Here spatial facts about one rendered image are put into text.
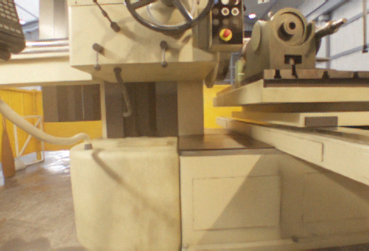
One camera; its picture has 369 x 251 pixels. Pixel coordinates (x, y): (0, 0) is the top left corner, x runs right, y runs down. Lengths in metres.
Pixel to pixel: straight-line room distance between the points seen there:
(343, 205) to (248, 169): 0.64
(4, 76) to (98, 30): 0.84
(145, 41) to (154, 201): 0.85
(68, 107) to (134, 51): 1.01
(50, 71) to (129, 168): 0.85
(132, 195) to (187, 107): 0.85
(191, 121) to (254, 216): 0.86
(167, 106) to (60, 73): 0.80
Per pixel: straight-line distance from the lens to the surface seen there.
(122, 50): 1.08
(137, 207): 1.19
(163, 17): 0.98
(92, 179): 1.22
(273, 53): 1.02
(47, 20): 2.15
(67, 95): 1.92
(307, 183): 1.33
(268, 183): 1.21
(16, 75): 1.70
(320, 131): 0.97
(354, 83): 1.25
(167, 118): 1.65
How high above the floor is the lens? 0.82
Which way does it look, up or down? 4 degrees down
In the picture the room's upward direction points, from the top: 1 degrees counter-clockwise
